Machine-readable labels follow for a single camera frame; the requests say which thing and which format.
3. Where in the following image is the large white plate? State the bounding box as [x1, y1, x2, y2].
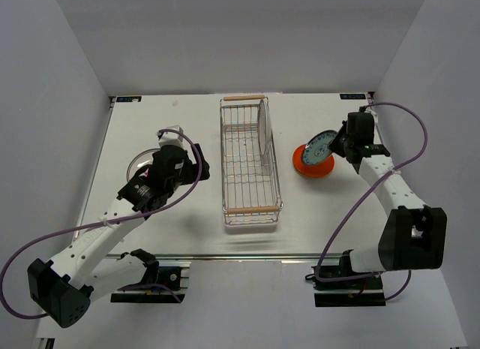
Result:
[257, 97, 272, 156]
[126, 149, 158, 182]

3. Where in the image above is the dark patterned plate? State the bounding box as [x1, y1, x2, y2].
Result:
[301, 130, 338, 166]

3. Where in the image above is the orange plate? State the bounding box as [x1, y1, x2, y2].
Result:
[292, 144, 335, 179]

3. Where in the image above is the wire dish rack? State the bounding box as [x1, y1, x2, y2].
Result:
[220, 95, 284, 227]

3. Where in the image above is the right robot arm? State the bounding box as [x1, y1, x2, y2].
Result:
[329, 112, 447, 288]

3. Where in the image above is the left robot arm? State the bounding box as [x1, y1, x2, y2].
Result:
[27, 143, 209, 328]

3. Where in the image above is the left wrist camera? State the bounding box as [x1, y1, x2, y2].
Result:
[157, 125, 184, 149]

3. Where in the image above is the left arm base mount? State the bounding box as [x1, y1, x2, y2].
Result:
[109, 261, 190, 304]

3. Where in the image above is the aluminium table rail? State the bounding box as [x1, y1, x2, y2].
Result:
[100, 253, 357, 262]

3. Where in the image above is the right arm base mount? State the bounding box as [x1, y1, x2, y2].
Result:
[304, 250, 386, 308]

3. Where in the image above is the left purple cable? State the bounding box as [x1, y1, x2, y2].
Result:
[0, 128, 206, 320]

